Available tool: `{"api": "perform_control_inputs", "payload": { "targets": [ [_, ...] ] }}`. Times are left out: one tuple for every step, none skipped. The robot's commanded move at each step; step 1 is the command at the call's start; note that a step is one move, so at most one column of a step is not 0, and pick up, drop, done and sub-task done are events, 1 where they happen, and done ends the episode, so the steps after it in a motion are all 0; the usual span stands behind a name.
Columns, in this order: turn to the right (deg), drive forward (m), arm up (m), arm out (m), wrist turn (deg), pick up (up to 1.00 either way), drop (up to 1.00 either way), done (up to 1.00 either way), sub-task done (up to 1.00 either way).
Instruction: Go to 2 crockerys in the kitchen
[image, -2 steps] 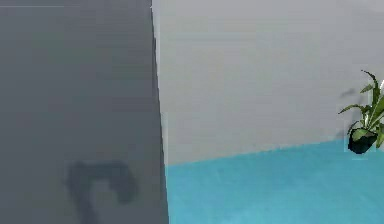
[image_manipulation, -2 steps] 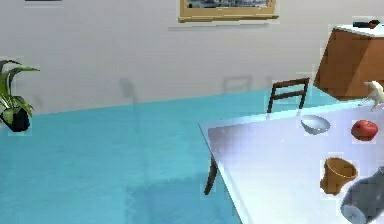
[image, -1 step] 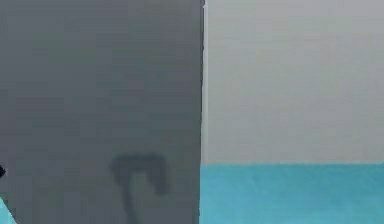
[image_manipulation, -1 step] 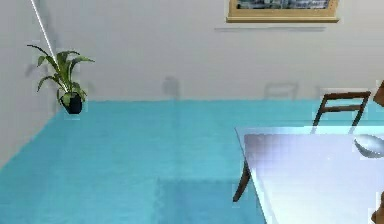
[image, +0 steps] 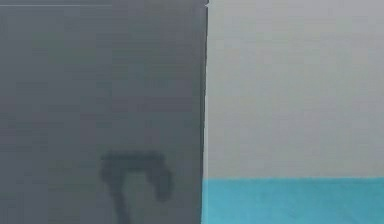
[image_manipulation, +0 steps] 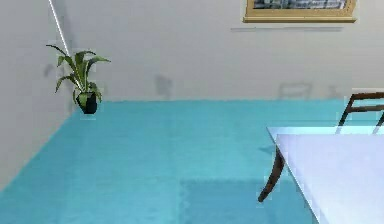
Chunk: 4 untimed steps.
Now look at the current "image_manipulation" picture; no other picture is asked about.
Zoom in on dark brown wooden chair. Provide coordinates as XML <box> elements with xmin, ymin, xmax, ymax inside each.
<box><xmin>337</xmin><ymin>91</ymin><xmax>384</xmax><ymax>128</ymax></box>

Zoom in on green house plant black pot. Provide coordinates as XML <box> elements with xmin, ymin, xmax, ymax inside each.
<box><xmin>45</xmin><ymin>43</ymin><xmax>112</xmax><ymax>116</ymax></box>

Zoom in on gold framed wall picture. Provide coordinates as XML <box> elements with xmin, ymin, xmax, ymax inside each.
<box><xmin>242</xmin><ymin>0</ymin><xmax>358</xmax><ymax>24</ymax></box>

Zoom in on glass table brown legs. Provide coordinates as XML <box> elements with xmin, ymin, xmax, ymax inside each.
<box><xmin>257</xmin><ymin>125</ymin><xmax>384</xmax><ymax>224</ymax></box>

